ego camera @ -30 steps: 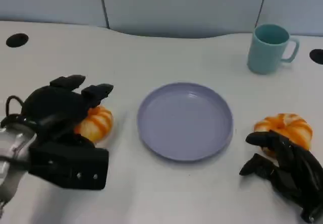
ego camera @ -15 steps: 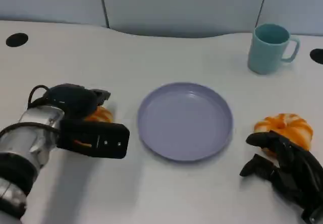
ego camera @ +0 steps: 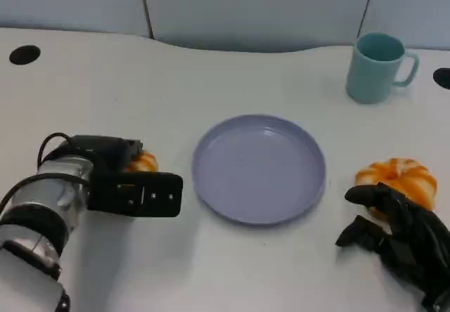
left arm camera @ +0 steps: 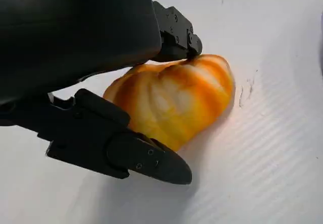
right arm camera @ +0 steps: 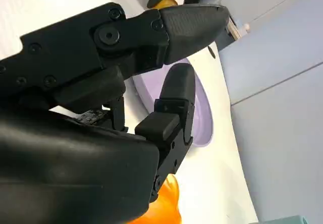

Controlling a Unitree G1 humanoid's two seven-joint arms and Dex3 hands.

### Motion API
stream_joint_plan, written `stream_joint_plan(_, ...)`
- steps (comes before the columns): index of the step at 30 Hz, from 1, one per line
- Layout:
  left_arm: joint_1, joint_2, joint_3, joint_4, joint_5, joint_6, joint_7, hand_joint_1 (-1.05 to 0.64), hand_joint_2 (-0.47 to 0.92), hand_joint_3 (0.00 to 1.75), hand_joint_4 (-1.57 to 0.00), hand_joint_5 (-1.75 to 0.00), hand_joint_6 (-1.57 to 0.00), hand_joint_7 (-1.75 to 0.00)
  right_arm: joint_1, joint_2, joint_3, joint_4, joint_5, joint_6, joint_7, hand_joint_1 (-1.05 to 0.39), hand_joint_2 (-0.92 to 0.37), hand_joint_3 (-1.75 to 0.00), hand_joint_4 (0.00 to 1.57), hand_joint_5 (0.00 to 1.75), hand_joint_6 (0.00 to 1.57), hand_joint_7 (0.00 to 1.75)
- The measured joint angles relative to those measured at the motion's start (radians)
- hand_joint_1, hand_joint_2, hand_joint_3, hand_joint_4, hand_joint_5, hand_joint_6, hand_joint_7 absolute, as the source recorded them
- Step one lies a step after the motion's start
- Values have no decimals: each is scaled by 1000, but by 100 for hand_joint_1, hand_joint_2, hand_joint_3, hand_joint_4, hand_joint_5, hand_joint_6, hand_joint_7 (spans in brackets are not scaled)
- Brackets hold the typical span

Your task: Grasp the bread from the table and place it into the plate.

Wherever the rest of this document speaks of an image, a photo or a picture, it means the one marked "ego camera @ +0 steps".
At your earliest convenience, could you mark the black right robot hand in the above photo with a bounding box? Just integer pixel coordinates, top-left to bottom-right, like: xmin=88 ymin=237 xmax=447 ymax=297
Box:
xmin=335 ymin=182 xmax=450 ymax=312

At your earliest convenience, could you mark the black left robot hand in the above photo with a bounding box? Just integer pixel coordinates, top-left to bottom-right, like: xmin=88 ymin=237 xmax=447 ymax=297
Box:
xmin=66 ymin=134 xmax=145 ymax=176

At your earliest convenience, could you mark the orange white toy bread roll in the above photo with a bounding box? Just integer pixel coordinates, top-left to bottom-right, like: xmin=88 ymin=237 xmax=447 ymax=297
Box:
xmin=124 ymin=150 xmax=160 ymax=174
xmin=354 ymin=157 xmax=438 ymax=221

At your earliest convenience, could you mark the black table grommet hole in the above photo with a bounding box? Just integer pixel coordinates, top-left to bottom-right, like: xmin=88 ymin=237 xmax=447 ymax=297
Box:
xmin=432 ymin=67 xmax=450 ymax=90
xmin=8 ymin=45 xmax=41 ymax=65

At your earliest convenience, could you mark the lilac plate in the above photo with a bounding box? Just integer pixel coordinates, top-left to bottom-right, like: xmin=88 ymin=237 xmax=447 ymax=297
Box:
xmin=191 ymin=114 xmax=327 ymax=226

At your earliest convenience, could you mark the pale green mug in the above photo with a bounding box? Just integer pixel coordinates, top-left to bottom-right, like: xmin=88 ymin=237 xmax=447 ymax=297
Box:
xmin=345 ymin=32 xmax=420 ymax=105

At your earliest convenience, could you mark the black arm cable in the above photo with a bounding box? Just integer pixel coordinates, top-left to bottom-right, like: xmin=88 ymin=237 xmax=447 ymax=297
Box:
xmin=36 ymin=132 xmax=73 ymax=172

